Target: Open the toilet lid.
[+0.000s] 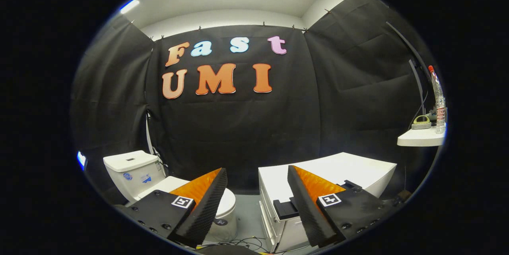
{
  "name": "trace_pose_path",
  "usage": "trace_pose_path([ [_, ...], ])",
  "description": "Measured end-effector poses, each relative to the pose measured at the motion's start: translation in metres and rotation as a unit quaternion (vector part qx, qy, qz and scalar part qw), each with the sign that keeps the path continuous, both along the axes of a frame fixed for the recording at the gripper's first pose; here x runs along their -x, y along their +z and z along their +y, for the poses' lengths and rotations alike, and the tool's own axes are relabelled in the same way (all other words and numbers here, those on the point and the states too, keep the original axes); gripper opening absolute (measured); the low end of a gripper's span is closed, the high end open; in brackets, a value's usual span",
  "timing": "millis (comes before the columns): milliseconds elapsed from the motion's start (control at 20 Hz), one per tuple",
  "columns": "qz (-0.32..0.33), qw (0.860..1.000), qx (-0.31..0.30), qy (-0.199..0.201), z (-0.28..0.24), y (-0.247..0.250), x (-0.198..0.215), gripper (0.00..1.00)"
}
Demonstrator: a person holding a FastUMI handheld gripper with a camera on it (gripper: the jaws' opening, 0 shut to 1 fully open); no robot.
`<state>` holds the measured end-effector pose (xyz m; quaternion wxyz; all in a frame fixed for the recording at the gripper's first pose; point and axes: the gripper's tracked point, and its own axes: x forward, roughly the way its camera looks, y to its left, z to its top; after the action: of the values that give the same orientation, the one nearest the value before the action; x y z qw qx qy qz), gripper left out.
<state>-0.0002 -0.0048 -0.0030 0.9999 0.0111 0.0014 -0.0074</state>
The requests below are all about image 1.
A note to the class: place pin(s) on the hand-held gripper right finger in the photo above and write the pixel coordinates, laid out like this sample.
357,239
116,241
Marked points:
308,211

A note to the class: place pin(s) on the green tape measure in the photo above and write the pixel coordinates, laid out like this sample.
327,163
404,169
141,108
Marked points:
420,123

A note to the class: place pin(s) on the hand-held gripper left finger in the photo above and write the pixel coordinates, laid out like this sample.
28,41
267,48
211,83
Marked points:
206,207

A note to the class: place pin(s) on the clear plastic bottle red cap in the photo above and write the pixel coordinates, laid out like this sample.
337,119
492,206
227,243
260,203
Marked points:
440,108

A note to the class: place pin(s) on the black backdrop cloth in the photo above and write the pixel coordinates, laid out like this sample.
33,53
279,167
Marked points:
246,127

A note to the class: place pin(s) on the small ceiling light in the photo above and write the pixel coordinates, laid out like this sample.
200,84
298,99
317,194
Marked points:
129,5

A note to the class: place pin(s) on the white drawer cabinet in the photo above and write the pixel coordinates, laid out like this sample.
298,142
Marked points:
350,167

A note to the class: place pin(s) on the white toilet lid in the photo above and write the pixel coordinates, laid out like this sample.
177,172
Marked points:
169,185

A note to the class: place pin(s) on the black curved stand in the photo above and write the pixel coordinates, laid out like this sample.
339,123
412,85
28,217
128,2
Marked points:
417,76

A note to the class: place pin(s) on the white shelf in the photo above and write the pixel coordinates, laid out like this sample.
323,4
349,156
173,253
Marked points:
419,137

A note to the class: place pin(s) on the white toilet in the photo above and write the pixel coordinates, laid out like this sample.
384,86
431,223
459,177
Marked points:
131,175

